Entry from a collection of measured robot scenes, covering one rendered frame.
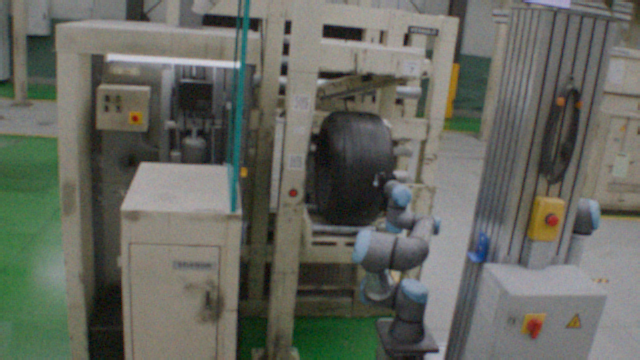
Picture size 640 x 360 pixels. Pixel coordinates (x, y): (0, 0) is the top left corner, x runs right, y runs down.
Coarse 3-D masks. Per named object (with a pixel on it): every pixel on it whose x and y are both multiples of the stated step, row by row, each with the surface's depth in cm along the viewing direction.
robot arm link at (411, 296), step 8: (408, 280) 219; (400, 288) 215; (408, 288) 213; (416, 288) 214; (424, 288) 215; (400, 296) 214; (408, 296) 212; (416, 296) 211; (424, 296) 212; (392, 304) 215; (400, 304) 214; (408, 304) 213; (416, 304) 212; (424, 304) 214; (400, 312) 216; (408, 312) 213; (416, 312) 213; (424, 312) 216; (416, 320) 214
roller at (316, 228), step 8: (312, 224) 274; (320, 224) 275; (328, 224) 276; (336, 224) 277; (344, 224) 278; (312, 232) 274; (320, 232) 275; (328, 232) 275; (336, 232) 277; (344, 232) 277; (352, 232) 278
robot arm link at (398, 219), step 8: (392, 208) 219; (400, 208) 218; (392, 216) 219; (400, 216) 219; (408, 216) 218; (392, 224) 219; (400, 224) 219; (408, 224) 218; (392, 232) 220; (400, 232) 221
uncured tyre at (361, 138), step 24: (336, 120) 267; (360, 120) 267; (336, 144) 259; (360, 144) 258; (384, 144) 261; (336, 168) 257; (360, 168) 256; (384, 168) 258; (336, 192) 259; (360, 192) 258; (336, 216) 268; (360, 216) 268
